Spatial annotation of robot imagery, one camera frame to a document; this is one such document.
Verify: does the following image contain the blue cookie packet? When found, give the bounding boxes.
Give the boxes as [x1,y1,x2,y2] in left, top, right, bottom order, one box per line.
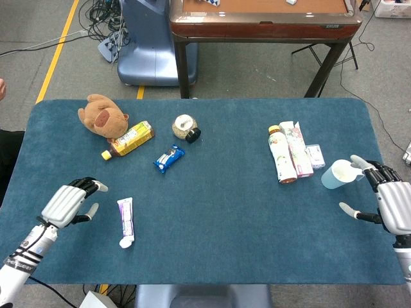
[153,144,186,175]

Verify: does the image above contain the yellow label tea bottle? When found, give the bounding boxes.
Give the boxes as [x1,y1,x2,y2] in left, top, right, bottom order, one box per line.
[101,120,155,161]

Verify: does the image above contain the white floor cable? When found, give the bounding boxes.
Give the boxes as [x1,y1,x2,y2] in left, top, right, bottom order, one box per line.
[0,28,91,58]

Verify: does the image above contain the black clothed person body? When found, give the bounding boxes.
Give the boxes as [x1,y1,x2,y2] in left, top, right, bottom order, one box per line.
[0,130,25,206]

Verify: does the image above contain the brown mahjong table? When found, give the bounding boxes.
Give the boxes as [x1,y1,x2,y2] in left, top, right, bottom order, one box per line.
[169,0,363,99]

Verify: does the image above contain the black cable bundle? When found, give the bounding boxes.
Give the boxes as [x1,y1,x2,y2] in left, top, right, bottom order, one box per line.
[78,0,131,42]

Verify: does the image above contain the pink white carton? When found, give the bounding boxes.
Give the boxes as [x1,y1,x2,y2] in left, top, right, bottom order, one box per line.
[278,121,315,178]

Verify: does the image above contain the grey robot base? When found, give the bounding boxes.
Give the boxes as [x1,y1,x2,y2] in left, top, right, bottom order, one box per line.
[134,284,274,308]

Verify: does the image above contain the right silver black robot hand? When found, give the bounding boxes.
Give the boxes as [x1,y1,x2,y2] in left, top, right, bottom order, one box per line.
[339,155,411,248]

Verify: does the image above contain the white label juice bottle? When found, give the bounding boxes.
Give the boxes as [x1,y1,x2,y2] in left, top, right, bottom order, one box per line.
[268,124,298,185]

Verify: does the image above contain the purple white tube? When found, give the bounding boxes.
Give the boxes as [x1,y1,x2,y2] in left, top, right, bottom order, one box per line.
[116,197,136,250]

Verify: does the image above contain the brown plush toy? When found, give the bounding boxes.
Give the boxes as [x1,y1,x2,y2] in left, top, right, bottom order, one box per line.
[77,93,130,139]

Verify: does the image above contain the round glass jar black lid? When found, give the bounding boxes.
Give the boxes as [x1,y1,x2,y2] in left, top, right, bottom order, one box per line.
[171,114,202,144]

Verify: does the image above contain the grey power strip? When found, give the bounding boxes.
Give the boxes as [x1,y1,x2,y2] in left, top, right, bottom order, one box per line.
[97,30,129,64]

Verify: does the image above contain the long black cable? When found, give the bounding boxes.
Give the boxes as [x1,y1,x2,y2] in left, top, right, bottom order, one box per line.
[340,19,411,155]

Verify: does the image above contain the small white purple box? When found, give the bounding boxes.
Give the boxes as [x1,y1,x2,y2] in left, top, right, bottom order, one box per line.
[304,144,325,170]

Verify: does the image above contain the blue grey machine base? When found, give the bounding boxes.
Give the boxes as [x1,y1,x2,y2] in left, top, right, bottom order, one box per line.
[116,0,198,87]

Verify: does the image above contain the light blue plastic cup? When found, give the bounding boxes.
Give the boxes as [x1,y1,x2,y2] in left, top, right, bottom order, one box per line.
[320,159,364,191]

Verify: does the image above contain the blue felt table mat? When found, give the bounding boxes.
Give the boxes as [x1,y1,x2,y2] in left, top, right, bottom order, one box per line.
[0,98,406,286]

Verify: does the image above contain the black stand legs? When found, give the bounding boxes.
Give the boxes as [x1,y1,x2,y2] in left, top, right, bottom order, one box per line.
[291,40,360,71]

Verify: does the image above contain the white storage box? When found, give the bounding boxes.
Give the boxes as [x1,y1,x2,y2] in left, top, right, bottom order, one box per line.
[374,0,411,19]

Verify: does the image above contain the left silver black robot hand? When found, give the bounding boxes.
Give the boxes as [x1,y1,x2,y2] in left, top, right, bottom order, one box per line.
[40,176,109,229]

